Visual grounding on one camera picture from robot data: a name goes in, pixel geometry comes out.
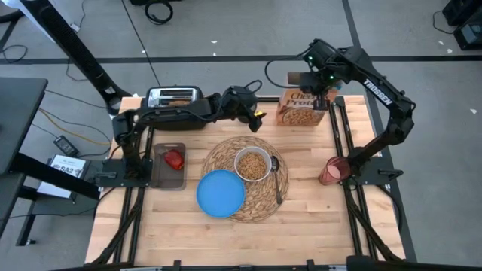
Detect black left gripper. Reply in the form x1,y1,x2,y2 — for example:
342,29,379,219
221,85,267,133

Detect pink faceted plastic cup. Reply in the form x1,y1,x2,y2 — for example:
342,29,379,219
318,155,354,187

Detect black overhead camera stand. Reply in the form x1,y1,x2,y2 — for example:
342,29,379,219
18,0,133,116

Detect white SA2 paper sign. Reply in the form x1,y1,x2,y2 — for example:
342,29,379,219
36,153,90,199

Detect silver toaster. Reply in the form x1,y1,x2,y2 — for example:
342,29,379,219
139,85,206,114

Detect silver metal spoon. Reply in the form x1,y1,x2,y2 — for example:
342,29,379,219
270,154,284,206

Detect brown cereal heap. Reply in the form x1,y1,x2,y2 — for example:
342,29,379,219
238,151,268,181

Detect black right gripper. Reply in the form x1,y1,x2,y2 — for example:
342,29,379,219
288,70,342,111

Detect blue round plate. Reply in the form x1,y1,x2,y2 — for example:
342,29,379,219
195,169,247,220

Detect black equipment boxes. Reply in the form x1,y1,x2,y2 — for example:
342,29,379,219
442,0,482,52

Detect black aluminium table frame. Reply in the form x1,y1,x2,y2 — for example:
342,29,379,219
86,96,407,271

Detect black power adapter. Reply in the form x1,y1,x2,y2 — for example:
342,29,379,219
52,134,81,158

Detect black side desk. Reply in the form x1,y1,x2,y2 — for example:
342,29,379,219
0,77,49,227

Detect clear grey plastic tray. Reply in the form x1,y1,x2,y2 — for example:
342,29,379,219
150,142,188,190

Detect white ribbed ceramic bowl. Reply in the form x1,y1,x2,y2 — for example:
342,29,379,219
233,145,273,183

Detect round woven straw placemat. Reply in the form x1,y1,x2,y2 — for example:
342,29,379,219
201,135,290,224

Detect Cinnamon Cheerios Protein cereal box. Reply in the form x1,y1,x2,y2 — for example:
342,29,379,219
276,88,339,127

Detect black coiled floor cable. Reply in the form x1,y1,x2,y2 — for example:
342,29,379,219
144,0,175,26

